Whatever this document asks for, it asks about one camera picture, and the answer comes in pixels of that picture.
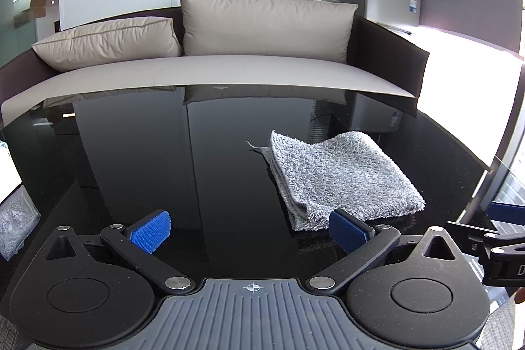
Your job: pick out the brown sofa with beige seat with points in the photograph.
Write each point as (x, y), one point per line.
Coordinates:
(246, 75)

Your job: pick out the grey fluffy towel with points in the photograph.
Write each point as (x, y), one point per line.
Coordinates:
(340, 177)

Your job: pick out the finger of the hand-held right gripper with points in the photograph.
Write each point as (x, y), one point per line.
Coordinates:
(508, 210)
(471, 230)

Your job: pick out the large beige cushion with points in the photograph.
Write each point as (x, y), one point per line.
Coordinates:
(266, 26)

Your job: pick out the clear plastic bag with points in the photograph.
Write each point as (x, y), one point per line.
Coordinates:
(16, 223)

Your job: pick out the white sheet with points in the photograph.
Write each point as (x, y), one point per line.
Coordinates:
(8, 173)

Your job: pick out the small beige cushion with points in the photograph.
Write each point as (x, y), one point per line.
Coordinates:
(110, 42)

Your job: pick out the metal table leg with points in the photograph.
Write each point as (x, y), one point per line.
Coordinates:
(482, 192)

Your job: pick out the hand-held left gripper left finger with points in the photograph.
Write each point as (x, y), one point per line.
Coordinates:
(149, 231)

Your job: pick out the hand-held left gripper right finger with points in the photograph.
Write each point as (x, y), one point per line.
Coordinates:
(348, 231)

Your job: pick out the silver mini fridge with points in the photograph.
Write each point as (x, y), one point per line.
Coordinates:
(385, 1)

